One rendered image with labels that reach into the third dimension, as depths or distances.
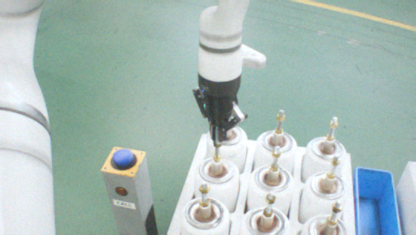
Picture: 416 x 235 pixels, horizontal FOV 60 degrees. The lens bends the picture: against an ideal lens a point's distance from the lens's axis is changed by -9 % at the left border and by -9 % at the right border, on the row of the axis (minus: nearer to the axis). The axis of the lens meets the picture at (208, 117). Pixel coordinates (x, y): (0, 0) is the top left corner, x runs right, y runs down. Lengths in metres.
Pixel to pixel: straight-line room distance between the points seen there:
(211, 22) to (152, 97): 0.91
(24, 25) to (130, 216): 0.54
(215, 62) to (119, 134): 0.76
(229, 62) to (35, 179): 0.43
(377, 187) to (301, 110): 0.46
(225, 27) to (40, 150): 0.39
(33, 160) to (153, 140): 1.04
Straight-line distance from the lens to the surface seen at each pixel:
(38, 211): 0.26
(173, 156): 1.23
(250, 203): 0.85
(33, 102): 0.29
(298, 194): 0.90
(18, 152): 0.27
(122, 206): 0.83
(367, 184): 1.14
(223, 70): 0.63
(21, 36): 0.41
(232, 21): 0.60
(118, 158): 0.76
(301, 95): 1.53
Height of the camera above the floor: 0.85
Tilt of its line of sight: 38 degrees down
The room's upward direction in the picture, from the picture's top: straight up
